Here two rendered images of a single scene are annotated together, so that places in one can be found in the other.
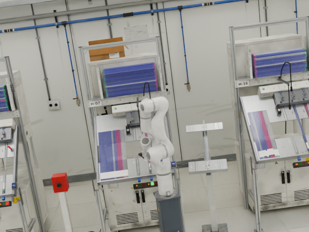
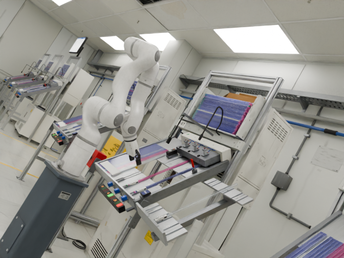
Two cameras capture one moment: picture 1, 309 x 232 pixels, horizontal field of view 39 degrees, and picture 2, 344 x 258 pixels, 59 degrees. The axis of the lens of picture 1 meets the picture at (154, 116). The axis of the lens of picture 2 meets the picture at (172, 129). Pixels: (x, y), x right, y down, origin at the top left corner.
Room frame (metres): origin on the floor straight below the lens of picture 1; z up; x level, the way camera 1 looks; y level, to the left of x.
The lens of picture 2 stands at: (2.68, -1.53, 1.01)
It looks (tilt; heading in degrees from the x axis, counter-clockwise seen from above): 6 degrees up; 55
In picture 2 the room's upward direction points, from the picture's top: 30 degrees clockwise
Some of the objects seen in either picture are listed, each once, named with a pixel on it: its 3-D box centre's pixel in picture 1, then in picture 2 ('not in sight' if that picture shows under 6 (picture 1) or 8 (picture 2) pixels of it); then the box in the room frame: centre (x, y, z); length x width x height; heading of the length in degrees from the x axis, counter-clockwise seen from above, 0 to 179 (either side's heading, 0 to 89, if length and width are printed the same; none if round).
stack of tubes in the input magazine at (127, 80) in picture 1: (130, 79); (223, 115); (4.22, 0.18, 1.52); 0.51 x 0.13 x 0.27; 90
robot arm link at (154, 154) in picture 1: (158, 159); (94, 119); (3.29, 0.01, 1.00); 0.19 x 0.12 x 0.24; 119
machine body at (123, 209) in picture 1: (141, 190); (149, 257); (4.34, 0.24, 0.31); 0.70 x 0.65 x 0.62; 90
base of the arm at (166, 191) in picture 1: (165, 183); (77, 156); (3.31, -0.01, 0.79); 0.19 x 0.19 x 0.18
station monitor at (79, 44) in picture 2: not in sight; (79, 47); (4.17, 4.94, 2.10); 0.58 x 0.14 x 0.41; 90
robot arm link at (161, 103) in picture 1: (161, 128); (127, 83); (3.32, -0.04, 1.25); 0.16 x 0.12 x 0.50; 119
